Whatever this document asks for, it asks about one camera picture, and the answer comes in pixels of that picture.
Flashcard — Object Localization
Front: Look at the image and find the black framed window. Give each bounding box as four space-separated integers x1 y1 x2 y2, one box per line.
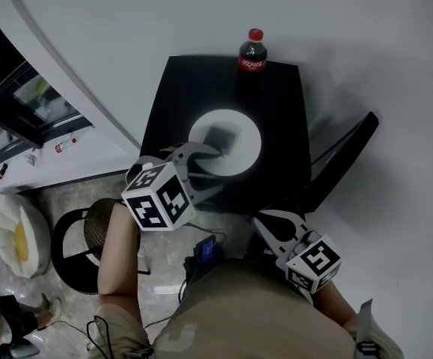
0 0 93 175

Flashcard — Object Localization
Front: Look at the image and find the clear bottle red label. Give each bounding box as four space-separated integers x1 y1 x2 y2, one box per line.
54 137 78 155

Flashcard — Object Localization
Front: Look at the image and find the white flower cushion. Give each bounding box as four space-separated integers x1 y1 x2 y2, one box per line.
0 192 52 279

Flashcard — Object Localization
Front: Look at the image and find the dark sponge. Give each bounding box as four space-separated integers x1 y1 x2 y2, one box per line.
203 124 239 153

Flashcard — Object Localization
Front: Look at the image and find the white round plate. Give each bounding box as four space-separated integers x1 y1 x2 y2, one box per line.
188 106 262 179

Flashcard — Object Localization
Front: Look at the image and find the person's left forearm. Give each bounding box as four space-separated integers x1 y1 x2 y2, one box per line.
96 200 142 297

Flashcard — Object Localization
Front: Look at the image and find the person's right forearm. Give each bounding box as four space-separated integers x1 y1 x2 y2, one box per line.
313 282 360 329

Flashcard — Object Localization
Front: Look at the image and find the black mini fridge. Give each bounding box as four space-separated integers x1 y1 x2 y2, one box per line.
139 54 381 216

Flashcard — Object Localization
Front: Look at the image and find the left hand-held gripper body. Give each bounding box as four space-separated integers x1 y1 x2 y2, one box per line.
121 151 197 233

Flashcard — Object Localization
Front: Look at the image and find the person's beige shirt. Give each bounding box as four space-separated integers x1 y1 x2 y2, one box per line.
88 258 404 359

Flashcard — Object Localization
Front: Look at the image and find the grey shoulder strap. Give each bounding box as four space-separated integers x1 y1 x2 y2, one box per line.
354 299 381 359

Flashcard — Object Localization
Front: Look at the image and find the cola bottle red cap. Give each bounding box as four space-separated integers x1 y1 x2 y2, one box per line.
237 28 268 85

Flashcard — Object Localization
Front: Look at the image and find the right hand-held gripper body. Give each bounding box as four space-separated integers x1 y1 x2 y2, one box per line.
275 230 343 295

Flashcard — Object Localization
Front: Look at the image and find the black cable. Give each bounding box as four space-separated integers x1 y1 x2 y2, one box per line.
86 314 114 359

